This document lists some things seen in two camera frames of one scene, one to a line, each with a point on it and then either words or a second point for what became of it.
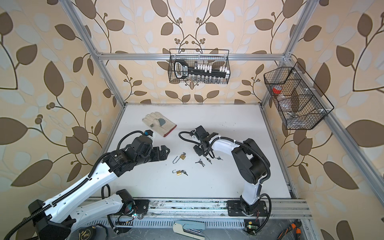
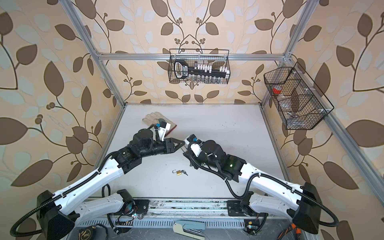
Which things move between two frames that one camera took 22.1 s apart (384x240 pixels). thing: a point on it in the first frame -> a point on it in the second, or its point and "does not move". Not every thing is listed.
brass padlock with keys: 179,172 does not move
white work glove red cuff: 159,122 does not move
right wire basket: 301,104 does not move
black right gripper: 199,152 -> 193,158
